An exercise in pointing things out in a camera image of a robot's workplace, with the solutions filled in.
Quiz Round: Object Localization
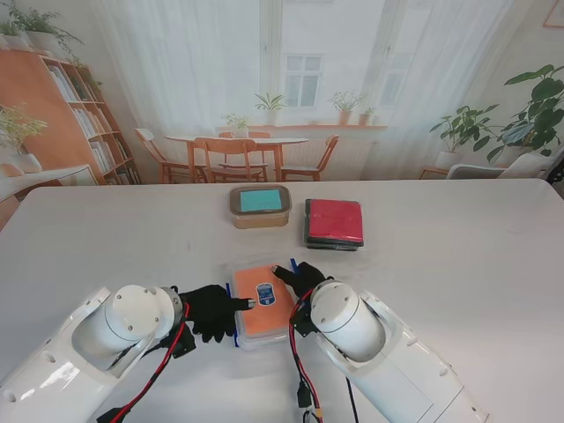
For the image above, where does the left arm red black cable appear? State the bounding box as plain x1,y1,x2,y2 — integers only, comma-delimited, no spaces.
94,303,196,423

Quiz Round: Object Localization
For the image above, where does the printed room scene backdrop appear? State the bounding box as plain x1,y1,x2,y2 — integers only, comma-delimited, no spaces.
0,0,564,233

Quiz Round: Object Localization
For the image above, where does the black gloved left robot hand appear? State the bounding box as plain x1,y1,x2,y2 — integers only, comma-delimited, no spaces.
178,285,256,344

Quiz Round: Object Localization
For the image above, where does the right arm red black cable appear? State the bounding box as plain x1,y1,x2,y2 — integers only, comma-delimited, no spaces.
288,294,358,423

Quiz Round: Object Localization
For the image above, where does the clear lid with orange label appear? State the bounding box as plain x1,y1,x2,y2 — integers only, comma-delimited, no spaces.
228,262,299,343

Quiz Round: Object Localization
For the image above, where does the black plastic tray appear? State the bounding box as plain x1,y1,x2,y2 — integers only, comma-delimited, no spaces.
302,197,367,253

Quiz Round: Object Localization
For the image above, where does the red container lid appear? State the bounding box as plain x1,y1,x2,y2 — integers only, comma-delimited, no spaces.
306,198,365,246

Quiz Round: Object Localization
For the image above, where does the arm red black cable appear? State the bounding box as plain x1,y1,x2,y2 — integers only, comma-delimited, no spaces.
288,294,358,423
94,303,196,423

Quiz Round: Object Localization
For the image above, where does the clear lid with teal label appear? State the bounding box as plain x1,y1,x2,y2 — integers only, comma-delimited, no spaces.
228,185,293,217

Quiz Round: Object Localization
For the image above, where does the clear container with blue clips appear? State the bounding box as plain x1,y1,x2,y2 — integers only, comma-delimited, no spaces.
219,257,303,353

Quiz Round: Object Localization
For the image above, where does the brown paper food container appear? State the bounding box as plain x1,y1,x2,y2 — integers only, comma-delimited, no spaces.
228,184,293,231

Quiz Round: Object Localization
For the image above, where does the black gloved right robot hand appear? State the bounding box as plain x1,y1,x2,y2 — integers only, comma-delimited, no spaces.
271,262,335,303

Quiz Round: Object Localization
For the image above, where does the black equipment piece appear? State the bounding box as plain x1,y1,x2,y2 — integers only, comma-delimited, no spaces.
545,152,564,187

